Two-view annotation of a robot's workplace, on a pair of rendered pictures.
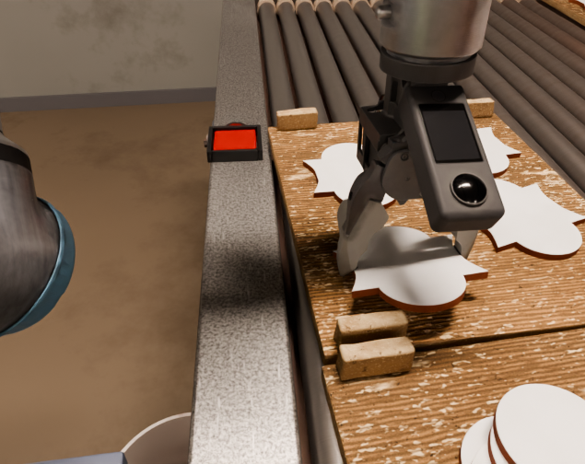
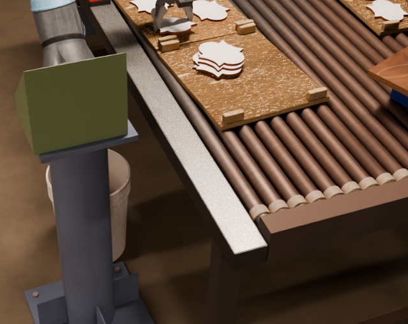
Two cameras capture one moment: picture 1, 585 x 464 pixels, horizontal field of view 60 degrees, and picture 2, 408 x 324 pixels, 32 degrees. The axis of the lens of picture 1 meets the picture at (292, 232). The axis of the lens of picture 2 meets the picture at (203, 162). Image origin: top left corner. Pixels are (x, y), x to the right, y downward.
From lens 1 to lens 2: 1.81 m
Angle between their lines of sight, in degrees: 15
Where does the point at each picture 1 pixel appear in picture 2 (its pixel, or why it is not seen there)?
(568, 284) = (221, 27)
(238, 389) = (134, 61)
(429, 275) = (180, 26)
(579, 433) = (216, 47)
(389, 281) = (169, 29)
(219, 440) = (134, 69)
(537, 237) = (213, 15)
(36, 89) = not seen: outside the picture
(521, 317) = (208, 35)
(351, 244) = (157, 19)
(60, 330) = not seen: outside the picture
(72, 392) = not seen: outside the picture
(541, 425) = (208, 47)
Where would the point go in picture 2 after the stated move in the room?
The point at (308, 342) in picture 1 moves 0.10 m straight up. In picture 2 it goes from (150, 50) to (150, 21)
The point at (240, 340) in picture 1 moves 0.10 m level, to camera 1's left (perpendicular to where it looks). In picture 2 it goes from (130, 52) to (97, 56)
